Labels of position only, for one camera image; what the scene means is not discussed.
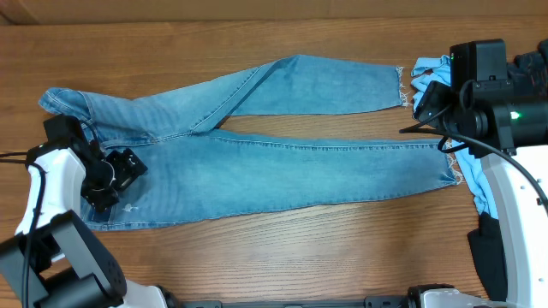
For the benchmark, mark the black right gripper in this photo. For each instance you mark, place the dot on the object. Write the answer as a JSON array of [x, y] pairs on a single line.
[[433, 97]]

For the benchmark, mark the light blue denim jeans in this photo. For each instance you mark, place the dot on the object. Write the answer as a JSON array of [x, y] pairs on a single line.
[[197, 171]]

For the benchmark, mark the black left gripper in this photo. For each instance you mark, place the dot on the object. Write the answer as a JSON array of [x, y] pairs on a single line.
[[128, 168]]

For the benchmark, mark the dark patterned garment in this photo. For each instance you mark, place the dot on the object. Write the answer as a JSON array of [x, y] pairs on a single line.
[[528, 72]]

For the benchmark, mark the black garment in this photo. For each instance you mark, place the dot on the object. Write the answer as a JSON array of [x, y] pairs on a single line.
[[486, 246]]

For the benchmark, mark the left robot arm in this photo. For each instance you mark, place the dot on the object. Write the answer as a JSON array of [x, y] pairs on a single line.
[[54, 259]]

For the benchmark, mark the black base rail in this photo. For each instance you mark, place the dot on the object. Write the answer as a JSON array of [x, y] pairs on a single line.
[[390, 301]]

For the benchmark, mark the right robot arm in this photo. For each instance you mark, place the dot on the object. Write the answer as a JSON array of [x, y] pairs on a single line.
[[497, 111]]

